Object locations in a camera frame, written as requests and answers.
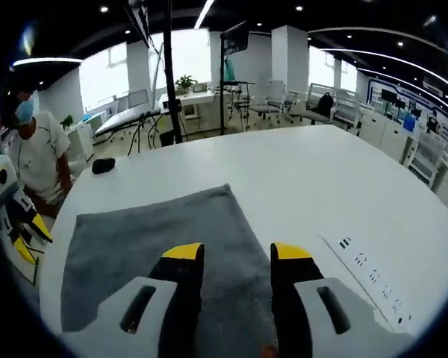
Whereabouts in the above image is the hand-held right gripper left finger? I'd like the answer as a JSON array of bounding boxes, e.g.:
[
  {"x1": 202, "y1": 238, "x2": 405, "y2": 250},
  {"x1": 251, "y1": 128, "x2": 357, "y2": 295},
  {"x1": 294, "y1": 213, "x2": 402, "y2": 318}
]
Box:
[{"x1": 60, "y1": 242, "x2": 206, "y2": 358}]

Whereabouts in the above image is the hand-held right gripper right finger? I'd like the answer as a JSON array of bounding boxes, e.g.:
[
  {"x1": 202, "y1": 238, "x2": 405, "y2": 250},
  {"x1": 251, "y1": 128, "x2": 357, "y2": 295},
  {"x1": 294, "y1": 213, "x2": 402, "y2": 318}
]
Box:
[{"x1": 270, "y1": 242, "x2": 416, "y2": 358}]

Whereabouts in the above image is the grey towel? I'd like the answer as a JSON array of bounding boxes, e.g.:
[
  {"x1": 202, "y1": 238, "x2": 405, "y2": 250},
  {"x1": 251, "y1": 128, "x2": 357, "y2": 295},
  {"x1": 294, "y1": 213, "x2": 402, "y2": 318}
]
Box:
[{"x1": 60, "y1": 183, "x2": 281, "y2": 358}]

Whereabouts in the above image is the white table socket strip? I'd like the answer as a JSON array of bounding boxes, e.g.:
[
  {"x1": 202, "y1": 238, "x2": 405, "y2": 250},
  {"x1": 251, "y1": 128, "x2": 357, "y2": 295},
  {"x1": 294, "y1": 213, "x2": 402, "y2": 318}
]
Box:
[{"x1": 318, "y1": 232, "x2": 416, "y2": 326}]

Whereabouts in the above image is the small black case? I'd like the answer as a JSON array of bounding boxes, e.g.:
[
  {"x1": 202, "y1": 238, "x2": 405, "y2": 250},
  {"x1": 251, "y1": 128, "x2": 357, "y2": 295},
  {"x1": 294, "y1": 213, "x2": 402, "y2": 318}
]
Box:
[{"x1": 91, "y1": 157, "x2": 117, "y2": 175}]

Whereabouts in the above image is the white table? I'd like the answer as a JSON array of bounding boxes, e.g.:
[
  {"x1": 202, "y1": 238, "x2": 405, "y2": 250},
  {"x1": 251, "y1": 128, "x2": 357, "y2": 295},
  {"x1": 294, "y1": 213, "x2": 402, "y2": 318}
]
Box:
[{"x1": 39, "y1": 124, "x2": 448, "y2": 358}]

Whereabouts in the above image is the black pole stand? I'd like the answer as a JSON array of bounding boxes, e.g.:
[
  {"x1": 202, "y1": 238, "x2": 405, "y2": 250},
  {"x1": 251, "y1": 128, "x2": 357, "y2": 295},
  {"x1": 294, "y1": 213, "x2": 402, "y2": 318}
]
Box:
[{"x1": 160, "y1": 0, "x2": 184, "y2": 145}]

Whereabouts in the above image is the white office chair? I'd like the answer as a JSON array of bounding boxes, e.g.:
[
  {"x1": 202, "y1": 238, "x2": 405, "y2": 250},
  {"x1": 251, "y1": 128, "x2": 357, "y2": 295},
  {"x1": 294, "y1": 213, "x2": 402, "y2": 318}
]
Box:
[
  {"x1": 258, "y1": 79, "x2": 299, "y2": 121},
  {"x1": 300, "y1": 82, "x2": 339, "y2": 126}
]

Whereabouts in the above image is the small potted plant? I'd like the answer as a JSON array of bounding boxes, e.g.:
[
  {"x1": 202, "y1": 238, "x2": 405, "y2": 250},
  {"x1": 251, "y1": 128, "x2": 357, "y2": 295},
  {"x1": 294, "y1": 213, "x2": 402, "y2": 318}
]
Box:
[{"x1": 174, "y1": 74, "x2": 199, "y2": 95}]

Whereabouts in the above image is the black bag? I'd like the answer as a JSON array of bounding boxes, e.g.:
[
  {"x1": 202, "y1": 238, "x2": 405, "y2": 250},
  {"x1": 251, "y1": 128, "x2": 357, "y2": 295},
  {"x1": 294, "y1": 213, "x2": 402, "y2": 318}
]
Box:
[{"x1": 316, "y1": 92, "x2": 336, "y2": 117}]

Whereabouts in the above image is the black monitor stand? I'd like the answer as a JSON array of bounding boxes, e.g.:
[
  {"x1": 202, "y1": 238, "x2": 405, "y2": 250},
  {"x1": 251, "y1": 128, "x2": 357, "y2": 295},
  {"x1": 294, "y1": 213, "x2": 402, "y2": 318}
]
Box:
[{"x1": 220, "y1": 19, "x2": 255, "y2": 136}]

